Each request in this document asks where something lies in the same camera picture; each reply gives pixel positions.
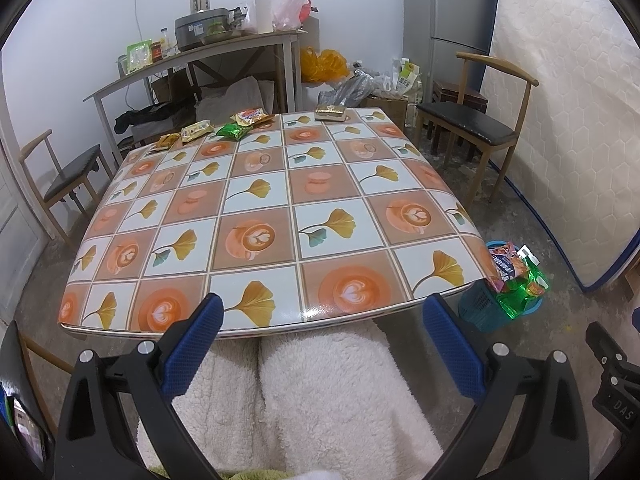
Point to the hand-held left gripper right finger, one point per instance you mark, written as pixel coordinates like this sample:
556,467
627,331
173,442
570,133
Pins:
452,347

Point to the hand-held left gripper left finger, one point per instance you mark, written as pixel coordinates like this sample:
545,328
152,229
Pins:
192,342

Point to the blue plastic basket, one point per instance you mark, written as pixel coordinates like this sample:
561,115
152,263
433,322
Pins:
480,305

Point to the large green foil packet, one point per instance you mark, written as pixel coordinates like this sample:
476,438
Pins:
525,292

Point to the orange chip bag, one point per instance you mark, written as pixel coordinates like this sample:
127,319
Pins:
502,262

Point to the person's left leg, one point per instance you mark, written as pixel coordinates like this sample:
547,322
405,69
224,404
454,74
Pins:
220,410

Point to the person's leg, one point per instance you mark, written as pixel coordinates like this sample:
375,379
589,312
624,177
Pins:
340,400
220,410

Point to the person's right leg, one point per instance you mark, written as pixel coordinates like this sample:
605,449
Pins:
340,400

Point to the brown-orange snack packet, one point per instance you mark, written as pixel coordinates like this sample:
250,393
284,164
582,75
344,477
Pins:
167,141

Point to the white door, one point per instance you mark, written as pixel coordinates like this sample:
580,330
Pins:
15,240

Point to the wooden chair with grey seat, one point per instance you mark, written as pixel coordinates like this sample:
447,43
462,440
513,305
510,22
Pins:
65,180

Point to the pale yellow snack packet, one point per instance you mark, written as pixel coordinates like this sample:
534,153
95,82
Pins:
196,130

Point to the small green snack packet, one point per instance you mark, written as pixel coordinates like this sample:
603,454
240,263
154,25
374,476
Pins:
234,131

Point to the wooden chair with black seat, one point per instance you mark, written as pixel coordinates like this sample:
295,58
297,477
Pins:
470,120

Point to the black cloth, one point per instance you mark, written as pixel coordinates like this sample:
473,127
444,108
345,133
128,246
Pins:
145,117

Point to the yellow and orange snack packet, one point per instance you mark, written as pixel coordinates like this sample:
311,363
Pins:
254,116

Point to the white mattress with blue edge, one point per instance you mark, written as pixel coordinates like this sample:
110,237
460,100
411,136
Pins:
570,135

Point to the dark wooden stool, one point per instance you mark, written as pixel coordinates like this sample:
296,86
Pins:
457,100

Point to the cardboard box on floor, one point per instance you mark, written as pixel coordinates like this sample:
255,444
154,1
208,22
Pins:
390,107

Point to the grey-white sack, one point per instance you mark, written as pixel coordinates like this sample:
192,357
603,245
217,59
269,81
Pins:
235,97

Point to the cardboard box under side table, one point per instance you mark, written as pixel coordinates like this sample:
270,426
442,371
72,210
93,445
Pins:
167,85

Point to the gold foil packet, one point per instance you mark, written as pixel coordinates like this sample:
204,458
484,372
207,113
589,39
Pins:
331,111

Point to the white and green paper bag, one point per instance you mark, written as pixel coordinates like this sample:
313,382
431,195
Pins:
407,77

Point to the grey plastic bag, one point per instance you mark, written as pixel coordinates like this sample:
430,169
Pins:
350,90

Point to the grey side table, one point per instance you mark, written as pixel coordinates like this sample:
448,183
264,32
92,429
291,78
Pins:
200,55

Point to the green and white packet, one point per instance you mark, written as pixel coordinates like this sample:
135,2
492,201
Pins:
137,56

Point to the dark jar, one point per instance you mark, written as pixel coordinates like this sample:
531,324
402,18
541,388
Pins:
156,51

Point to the yellow plastic bag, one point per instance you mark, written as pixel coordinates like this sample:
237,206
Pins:
325,65

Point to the grey cooking pot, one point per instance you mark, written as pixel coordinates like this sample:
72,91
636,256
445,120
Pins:
200,27

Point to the white paper roll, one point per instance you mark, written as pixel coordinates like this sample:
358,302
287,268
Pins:
262,12

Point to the grey refrigerator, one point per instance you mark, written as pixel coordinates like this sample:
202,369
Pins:
450,10

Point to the white plastic bags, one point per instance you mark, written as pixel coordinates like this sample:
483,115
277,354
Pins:
287,5

